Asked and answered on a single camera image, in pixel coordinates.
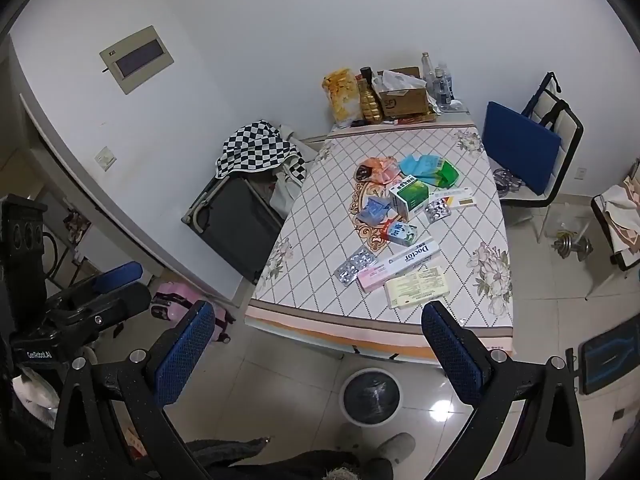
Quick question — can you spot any wall electrical panel box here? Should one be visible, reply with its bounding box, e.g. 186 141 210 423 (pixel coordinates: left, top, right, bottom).
100 25 174 94

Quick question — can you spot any white cushioned chair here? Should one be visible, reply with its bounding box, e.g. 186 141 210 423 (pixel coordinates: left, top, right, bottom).
590 159 640 272

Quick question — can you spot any green white medicine box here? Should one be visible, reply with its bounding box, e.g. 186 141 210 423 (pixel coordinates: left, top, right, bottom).
388 176 430 221

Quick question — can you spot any orange plastic wrapper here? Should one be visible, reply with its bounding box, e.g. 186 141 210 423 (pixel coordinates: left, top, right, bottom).
355 157 400 185

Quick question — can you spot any yellow snack bag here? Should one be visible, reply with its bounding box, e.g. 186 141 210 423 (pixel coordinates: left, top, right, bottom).
322 68 362 128

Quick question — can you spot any white Doctor toothpaste box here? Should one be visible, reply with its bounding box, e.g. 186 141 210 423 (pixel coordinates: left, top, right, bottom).
387 238 440 266

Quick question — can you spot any blue white small box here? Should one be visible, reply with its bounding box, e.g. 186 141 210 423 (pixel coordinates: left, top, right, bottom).
381 220 418 247

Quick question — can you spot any clear plastic bottle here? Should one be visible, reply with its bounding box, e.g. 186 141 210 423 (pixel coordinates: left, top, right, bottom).
434 64 454 110

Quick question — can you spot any floral grid tablecloth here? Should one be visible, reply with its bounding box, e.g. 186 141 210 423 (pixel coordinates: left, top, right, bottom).
244 118 516 361

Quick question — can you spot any checkered black white cloth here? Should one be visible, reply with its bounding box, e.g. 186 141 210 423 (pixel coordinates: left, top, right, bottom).
215 120 307 185

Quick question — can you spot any pink long box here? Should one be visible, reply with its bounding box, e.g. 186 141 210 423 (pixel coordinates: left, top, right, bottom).
357 260 421 292

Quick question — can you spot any black blue exercise bench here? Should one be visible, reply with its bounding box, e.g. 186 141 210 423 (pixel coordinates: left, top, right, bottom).
576 315 639 396

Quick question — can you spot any gold bottle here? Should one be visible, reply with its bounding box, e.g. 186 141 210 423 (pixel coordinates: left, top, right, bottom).
358 77 384 125

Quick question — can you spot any grey right slipper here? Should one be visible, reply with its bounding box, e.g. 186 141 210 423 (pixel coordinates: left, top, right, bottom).
375 432 416 467

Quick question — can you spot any blue wrapper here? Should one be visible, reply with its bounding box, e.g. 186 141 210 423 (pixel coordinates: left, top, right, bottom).
356 196 390 226

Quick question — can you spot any white striped medicine box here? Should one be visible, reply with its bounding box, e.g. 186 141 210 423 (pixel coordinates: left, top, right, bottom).
430 188 477 209

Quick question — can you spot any pink suitcase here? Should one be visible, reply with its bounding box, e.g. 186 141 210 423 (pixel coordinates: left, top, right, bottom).
150 282 237 345

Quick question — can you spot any silver blister pack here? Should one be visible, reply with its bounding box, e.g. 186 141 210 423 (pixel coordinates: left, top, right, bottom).
425 198 451 224
334 246 376 286

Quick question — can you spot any pale yellow leaflet box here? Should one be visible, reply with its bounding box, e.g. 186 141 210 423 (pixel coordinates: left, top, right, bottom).
384 266 450 309

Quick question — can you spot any wall switch plate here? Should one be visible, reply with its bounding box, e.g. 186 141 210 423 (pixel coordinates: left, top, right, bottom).
94 146 117 172

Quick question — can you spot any cardboard box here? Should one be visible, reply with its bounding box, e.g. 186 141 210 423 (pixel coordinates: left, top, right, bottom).
374 66 436 122

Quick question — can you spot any blue cushion chair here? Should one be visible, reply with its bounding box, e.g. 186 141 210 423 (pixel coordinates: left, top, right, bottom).
482 72 585 228

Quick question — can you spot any white round trash bin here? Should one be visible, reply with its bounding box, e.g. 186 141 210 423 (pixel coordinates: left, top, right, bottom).
338 367 404 428

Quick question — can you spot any metal dumbbell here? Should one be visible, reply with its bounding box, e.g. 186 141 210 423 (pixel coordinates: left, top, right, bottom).
552 231 593 261

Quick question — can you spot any blue green plastic bag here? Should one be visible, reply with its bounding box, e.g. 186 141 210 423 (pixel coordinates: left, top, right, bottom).
399 155 459 188

